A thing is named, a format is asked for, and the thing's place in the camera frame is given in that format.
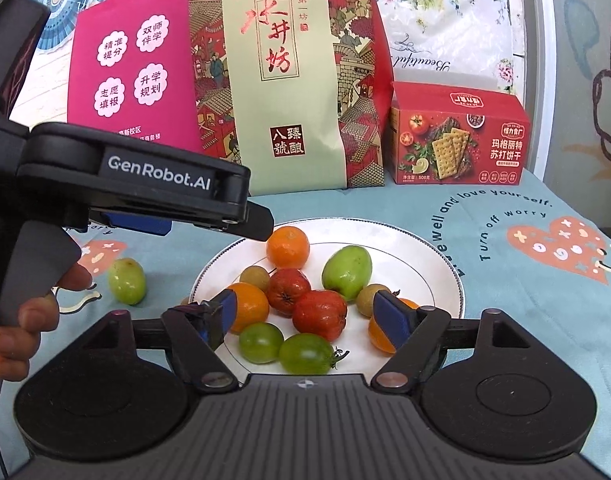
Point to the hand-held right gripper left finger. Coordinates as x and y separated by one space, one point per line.
229 310

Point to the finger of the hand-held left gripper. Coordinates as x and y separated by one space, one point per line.
135 224
259 222

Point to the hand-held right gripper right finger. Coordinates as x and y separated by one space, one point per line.
393 317

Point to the orange mandarin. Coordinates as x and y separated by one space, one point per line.
380 337
288 246
250 307

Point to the brown longan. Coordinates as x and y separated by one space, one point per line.
368 300
254 277

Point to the green tomato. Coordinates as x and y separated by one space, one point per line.
260 342
305 354

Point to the white ceramic plate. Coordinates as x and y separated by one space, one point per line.
425 280

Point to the small yellow-green jujube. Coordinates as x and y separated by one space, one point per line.
127 280

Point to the red tomato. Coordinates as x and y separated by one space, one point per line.
319 314
288 291

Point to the large green jujube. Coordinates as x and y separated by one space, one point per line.
346 272

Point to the person's left hand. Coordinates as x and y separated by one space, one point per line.
15 355

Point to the pink tote bag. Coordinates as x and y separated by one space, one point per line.
130 70

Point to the red patterned gift bag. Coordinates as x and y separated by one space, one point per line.
280 85

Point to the blue paper fan decoration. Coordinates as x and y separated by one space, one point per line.
55 5

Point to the red cracker box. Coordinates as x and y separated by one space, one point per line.
460 145

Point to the white floral bag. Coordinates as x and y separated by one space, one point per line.
445 25

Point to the cartoon wall sticker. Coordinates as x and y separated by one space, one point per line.
605 85

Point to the white metal post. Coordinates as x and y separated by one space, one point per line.
535 35

